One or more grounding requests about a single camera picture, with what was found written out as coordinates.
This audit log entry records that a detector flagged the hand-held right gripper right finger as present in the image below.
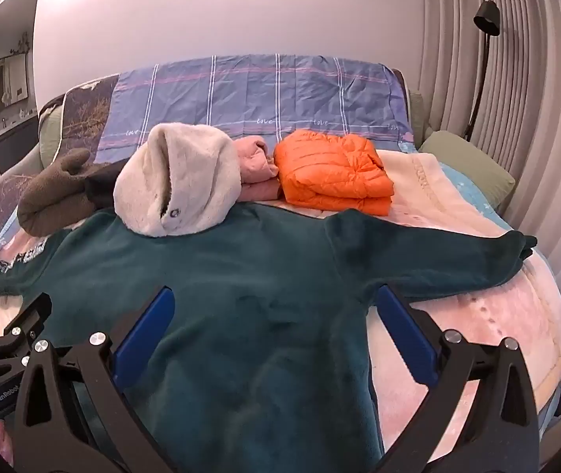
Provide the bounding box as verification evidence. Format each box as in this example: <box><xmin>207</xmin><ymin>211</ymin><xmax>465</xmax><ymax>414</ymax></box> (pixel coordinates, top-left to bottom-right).
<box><xmin>374</xmin><ymin>286</ymin><xmax>541</xmax><ymax>473</ymax></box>

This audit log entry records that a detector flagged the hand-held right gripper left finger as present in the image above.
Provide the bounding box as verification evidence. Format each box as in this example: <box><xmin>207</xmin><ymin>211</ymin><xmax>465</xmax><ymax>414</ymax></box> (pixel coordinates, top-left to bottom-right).
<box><xmin>13</xmin><ymin>286</ymin><xmax>178</xmax><ymax>473</ymax></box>

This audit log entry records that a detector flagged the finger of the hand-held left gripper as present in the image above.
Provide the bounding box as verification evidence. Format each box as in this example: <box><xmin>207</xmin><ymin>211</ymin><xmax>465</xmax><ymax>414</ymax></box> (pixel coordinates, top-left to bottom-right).
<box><xmin>0</xmin><ymin>293</ymin><xmax>53</xmax><ymax>356</ymax></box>

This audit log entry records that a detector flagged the dark green fleece sweater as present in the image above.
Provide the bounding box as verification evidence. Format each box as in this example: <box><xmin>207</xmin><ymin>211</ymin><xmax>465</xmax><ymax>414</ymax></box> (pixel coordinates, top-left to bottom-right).
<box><xmin>0</xmin><ymin>202</ymin><xmax>538</xmax><ymax>473</ymax></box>

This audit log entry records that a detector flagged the pink bear print blanket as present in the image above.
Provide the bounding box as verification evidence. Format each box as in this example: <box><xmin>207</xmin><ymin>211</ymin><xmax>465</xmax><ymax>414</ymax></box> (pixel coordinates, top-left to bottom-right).
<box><xmin>0</xmin><ymin>148</ymin><xmax>561</xmax><ymax>473</ymax></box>

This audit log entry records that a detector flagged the olive brown fleece garment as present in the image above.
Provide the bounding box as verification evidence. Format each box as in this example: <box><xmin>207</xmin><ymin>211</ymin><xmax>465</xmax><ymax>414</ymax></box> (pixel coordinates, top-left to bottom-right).
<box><xmin>17</xmin><ymin>148</ymin><xmax>95</xmax><ymax>236</ymax></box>

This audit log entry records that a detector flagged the light blue bed sheet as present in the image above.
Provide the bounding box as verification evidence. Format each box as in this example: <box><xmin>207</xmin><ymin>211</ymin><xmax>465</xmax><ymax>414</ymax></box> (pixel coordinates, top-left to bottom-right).
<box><xmin>445</xmin><ymin>162</ymin><xmax>515</xmax><ymax>230</ymax></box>

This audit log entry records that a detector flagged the cream fluffy jacket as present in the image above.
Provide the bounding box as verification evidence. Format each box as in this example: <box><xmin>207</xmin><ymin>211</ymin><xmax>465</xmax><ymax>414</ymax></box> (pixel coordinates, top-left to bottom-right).
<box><xmin>113</xmin><ymin>123</ymin><xmax>243</xmax><ymax>238</ymax></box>

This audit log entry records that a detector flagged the green pillow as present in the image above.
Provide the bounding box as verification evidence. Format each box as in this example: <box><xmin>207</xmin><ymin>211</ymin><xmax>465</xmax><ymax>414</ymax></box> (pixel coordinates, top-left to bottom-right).
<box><xmin>418</xmin><ymin>130</ymin><xmax>516</xmax><ymax>203</ymax></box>

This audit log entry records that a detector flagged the orange puffer jacket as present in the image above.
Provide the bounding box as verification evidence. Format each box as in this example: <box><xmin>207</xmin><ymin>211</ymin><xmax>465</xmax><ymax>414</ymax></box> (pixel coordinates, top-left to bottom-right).
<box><xmin>274</xmin><ymin>129</ymin><xmax>396</xmax><ymax>216</ymax></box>

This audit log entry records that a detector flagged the pink folded garment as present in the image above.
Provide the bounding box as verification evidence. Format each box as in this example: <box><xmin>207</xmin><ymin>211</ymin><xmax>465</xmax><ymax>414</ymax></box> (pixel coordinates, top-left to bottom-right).
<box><xmin>234</xmin><ymin>135</ymin><xmax>281</xmax><ymax>202</ymax></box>

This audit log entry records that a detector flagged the dark tree print quilt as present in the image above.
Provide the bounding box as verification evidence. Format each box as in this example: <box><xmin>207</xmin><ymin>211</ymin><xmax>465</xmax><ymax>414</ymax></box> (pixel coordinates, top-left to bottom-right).
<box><xmin>0</xmin><ymin>73</ymin><xmax>121</xmax><ymax>267</ymax></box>

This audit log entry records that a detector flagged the blue plaid sheet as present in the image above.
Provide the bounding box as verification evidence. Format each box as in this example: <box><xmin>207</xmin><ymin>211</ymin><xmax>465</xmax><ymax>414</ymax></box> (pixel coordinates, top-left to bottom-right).
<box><xmin>96</xmin><ymin>53</ymin><xmax>415</xmax><ymax>164</ymax></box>

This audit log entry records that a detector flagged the grey pleated curtain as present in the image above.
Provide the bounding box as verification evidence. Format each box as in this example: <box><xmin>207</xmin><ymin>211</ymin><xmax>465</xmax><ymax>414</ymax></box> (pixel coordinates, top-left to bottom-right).
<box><xmin>421</xmin><ymin>0</ymin><xmax>561</xmax><ymax>326</ymax></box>

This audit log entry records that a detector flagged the black floor lamp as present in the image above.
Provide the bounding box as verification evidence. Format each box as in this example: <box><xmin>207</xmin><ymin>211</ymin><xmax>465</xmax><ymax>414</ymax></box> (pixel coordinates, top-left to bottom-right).
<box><xmin>464</xmin><ymin>1</ymin><xmax>502</xmax><ymax>141</ymax></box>

